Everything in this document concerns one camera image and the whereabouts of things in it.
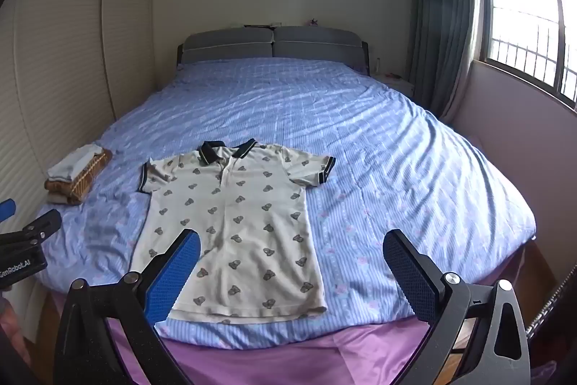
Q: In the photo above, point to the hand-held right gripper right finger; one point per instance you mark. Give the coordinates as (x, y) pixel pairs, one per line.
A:
(410, 272)

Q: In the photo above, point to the white nightstand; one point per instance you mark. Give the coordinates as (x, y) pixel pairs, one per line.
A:
(396, 85)

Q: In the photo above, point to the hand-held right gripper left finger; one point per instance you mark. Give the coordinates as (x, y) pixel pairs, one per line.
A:
(173, 272)

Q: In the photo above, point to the white slatted wardrobe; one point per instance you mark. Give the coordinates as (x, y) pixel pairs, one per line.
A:
(67, 51)

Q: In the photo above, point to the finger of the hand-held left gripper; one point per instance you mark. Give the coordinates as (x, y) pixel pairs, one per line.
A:
(43, 225)
(6, 209)

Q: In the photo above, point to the grey-green curtain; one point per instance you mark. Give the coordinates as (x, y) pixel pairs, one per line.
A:
(439, 6)

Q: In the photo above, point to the bed with blue sheet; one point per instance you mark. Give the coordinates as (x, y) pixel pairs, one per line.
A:
(383, 150)

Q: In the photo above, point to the cream printed polo shirt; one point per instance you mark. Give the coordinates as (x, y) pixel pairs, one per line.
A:
(252, 209)

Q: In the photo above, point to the white folded cloth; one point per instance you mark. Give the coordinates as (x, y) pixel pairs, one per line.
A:
(74, 164)

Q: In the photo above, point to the dark flat item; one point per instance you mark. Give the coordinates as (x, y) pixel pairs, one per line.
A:
(261, 25)

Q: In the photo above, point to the barred window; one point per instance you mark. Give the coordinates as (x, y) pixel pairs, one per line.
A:
(527, 6)

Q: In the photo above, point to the grey padded headboard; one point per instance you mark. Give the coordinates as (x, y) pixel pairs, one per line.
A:
(279, 44)

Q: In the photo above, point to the purple bed sheet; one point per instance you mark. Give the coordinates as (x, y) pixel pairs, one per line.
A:
(288, 360)

